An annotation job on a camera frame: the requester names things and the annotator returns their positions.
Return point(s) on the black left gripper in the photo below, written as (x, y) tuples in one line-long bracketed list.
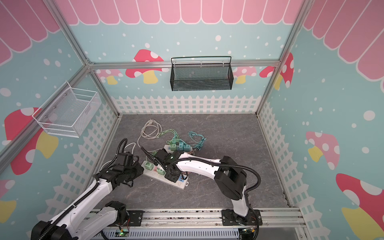
[(139, 171)]

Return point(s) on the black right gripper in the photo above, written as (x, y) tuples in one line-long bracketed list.
[(162, 156)]

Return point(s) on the large white colourful power strip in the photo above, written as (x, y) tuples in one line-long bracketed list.
[(180, 184)]

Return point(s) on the green plug adapter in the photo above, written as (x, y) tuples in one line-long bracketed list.
[(173, 147), (160, 171), (148, 166)]

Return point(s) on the small white blue power strip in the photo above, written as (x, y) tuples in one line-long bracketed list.
[(167, 148)]

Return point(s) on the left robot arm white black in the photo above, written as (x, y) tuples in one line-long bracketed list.
[(90, 198)]

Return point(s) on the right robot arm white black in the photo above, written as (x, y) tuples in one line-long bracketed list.
[(234, 181)]

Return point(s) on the grey slotted cable duct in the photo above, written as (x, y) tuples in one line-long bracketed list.
[(173, 234)]

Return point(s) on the white wire mesh basket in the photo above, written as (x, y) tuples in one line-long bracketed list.
[(69, 112)]

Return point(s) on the black wire mesh basket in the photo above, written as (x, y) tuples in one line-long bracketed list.
[(208, 73)]

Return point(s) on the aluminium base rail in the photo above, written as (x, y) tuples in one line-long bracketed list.
[(207, 218)]

